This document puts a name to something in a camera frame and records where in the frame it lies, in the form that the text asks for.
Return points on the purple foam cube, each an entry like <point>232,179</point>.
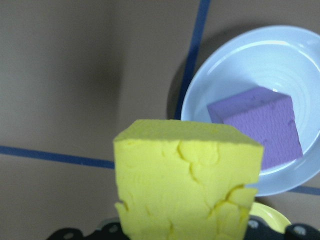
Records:
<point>262,130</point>

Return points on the yellow foam cube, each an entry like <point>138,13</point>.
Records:
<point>175,175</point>

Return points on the light blue bowl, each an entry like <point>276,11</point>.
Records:
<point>250,62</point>

